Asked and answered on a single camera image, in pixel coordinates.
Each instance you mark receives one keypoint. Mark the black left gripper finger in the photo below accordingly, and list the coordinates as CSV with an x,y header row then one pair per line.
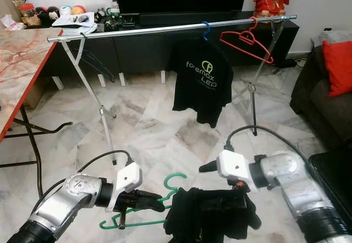
x,y
151,199
122,221

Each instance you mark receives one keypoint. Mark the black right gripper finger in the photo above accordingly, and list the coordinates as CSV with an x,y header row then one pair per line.
x,y
209,167

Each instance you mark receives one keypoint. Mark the green plastic hanger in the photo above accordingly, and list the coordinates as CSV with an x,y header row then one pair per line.
x,y
175,178

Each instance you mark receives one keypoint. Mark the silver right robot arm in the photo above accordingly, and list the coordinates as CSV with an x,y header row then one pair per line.
x,y
291,182

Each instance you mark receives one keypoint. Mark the red plastic hanger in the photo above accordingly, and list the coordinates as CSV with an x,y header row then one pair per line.
x,y
246,46

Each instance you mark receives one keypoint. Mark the blue plastic hanger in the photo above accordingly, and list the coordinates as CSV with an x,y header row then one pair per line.
x,y
208,29

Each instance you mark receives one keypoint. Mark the black t-shirt with green logo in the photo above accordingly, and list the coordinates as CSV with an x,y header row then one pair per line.
x,y
201,97

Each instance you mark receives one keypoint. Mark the black chair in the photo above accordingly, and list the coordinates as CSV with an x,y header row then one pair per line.
x,y
333,177

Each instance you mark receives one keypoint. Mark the dark brown sofa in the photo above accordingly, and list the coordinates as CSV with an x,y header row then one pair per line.
x,y
319,111

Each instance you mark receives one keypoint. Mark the black low tv console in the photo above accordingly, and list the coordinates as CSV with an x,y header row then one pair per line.
x,y
143,56

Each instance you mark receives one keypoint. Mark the silver metal clothes rack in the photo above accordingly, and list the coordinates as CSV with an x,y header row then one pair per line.
x,y
143,30

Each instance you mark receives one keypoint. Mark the red cushion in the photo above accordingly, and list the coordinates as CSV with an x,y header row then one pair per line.
x,y
340,67

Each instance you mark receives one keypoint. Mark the marble table with red edge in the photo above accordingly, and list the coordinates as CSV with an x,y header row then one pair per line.
x,y
25,67

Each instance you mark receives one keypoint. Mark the clear plastic bottle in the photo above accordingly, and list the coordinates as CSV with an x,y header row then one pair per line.
x,y
115,6

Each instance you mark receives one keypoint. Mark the white paper stack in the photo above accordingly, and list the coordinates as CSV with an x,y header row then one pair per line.
x,y
72,22

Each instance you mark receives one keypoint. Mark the white tissue pack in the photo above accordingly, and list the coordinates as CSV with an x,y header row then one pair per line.
x,y
10,23

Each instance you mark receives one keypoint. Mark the orange ball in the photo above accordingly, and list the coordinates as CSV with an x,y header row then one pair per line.
x,y
78,10

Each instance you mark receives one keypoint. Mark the white ball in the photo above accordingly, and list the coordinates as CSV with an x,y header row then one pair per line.
x,y
65,10

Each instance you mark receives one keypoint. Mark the black plush toy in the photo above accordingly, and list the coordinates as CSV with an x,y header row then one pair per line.
x,y
45,17

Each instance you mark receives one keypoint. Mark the jar with red lid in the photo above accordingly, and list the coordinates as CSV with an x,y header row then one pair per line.
x,y
26,15

